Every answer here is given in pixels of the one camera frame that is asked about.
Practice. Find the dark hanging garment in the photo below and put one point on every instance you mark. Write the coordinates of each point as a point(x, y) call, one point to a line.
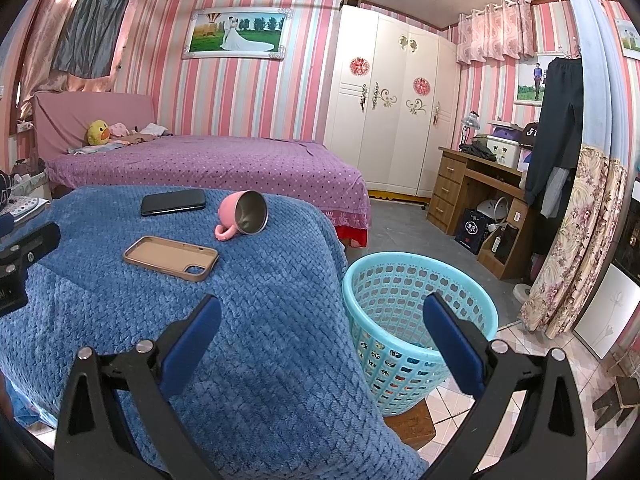
point(557, 120)

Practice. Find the pink cloth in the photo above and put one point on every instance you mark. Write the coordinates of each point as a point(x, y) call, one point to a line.
point(120, 130)

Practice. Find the grey curtain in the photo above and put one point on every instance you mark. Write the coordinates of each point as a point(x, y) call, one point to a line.
point(92, 25)

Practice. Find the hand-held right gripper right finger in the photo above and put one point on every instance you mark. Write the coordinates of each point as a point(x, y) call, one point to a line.
point(450, 340)

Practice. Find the blue quilted blanket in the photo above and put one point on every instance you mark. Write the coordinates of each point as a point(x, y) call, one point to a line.
point(225, 350)

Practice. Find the white power strip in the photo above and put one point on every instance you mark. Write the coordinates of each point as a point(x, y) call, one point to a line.
point(24, 127)

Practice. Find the pale blue curtain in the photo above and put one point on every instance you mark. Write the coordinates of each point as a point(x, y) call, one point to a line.
point(595, 60)

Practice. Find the floral curtain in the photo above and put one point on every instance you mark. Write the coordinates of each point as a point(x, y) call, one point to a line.
point(580, 240)

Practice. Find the red round paper decoration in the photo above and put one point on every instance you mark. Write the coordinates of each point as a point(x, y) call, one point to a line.
point(359, 66)
point(421, 86)

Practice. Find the white panel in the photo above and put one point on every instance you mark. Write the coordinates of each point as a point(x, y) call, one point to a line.
point(610, 315)

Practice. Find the wooden stool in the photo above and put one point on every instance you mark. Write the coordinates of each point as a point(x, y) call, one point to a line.
point(412, 425)

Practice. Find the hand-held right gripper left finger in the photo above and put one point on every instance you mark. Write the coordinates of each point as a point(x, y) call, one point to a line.
point(197, 335)

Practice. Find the black phone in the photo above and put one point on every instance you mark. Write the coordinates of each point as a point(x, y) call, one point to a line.
point(172, 202)

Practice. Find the dark patterned bag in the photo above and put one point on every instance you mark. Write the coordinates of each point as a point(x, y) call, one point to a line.
point(5, 185)

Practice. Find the beige phone case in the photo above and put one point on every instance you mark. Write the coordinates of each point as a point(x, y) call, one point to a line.
point(165, 255)

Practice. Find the wooden desk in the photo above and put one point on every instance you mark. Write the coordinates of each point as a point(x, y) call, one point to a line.
point(447, 190)

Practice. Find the purple dotted bed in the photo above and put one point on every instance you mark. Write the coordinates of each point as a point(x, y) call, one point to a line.
point(200, 165)

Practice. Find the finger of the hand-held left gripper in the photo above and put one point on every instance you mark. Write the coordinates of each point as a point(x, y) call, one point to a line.
point(30, 247)
point(5, 223)

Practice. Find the white fan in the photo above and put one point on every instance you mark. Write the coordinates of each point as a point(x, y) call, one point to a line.
point(492, 210)

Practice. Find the dark clothes pile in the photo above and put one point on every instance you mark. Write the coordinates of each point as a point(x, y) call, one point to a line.
point(477, 151)

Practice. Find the wall poster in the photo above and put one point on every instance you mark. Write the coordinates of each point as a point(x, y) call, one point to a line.
point(530, 80)
point(629, 37)

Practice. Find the pink patterned short curtain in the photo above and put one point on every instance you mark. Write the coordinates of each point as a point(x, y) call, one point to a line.
point(495, 30)

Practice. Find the white wardrobe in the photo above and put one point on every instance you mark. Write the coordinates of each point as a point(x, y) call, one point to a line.
point(390, 150)

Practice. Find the person's left forearm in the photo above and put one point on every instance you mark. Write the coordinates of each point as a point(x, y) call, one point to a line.
point(4, 400)

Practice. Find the pink headboard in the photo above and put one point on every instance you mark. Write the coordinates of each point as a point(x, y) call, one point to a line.
point(70, 115)

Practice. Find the framed wedding picture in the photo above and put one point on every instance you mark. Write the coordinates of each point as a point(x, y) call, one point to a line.
point(235, 32)

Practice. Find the pink shiny long curtain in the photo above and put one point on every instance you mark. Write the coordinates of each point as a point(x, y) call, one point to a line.
point(42, 35)

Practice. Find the dotted white cloth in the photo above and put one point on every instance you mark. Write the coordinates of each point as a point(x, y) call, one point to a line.
point(30, 208)

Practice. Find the grey hanging garment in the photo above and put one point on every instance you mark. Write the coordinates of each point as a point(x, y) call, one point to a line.
point(555, 192)

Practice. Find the desk lamp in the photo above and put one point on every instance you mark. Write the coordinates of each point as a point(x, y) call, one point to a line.
point(470, 121)

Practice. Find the black gift bag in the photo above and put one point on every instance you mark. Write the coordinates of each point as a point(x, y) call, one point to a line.
point(471, 232)

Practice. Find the black cap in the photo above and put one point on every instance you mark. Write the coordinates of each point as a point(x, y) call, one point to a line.
point(530, 135)

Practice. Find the yellow duck plush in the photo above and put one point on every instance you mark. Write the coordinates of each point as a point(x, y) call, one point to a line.
point(98, 132)

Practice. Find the white storage box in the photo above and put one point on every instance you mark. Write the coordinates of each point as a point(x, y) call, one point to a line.
point(507, 152)

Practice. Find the pink mug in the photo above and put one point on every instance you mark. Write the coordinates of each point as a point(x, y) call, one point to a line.
point(230, 210)

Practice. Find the small dark stool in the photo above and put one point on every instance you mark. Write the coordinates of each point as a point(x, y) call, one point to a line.
point(622, 397)

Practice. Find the purple bag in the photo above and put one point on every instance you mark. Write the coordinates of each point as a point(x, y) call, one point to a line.
point(506, 134)

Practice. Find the light blue plastic basket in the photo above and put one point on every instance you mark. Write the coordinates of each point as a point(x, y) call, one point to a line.
point(390, 280)

